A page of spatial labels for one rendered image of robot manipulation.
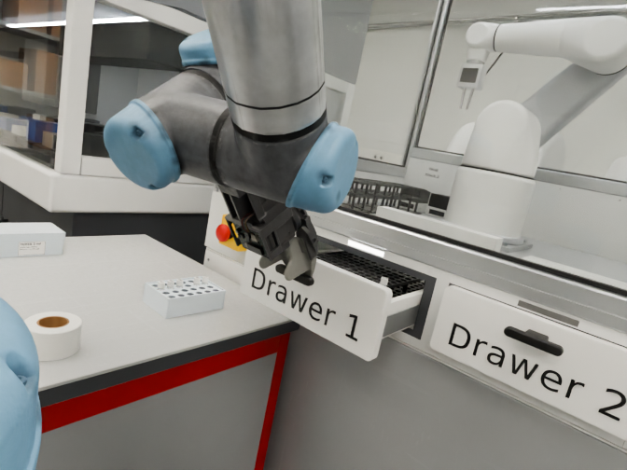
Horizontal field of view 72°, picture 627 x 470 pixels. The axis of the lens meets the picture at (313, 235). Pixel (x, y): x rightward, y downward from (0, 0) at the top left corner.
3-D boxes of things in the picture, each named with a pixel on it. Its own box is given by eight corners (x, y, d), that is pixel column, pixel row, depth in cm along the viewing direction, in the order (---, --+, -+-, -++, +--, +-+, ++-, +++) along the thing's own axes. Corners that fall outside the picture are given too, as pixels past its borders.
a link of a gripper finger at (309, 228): (294, 256, 64) (274, 208, 59) (301, 249, 65) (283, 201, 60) (317, 264, 61) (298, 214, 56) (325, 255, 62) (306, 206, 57)
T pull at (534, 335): (560, 358, 56) (564, 349, 56) (502, 334, 60) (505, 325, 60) (565, 352, 59) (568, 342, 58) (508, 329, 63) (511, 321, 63)
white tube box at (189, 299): (165, 319, 75) (168, 298, 75) (142, 301, 81) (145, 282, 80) (223, 308, 85) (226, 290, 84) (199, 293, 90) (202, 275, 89)
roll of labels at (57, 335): (45, 366, 56) (48, 338, 55) (7, 349, 58) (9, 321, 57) (90, 348, 62) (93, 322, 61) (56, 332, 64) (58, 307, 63)
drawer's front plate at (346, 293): (369, 363, 62) (387, 291, 59) (239, 291, 79) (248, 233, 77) (376, 360, 63) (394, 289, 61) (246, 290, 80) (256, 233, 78)
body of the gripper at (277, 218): (236, 248, 61) (205, 176, 54) (277, 214, 65) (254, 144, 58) (274, 266, 56) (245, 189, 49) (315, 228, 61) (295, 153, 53)
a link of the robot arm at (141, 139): (186, 138, 33) (260, 80, 40) (79, 110, 37) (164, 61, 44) (206, 215, 38) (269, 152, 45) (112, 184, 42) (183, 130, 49)
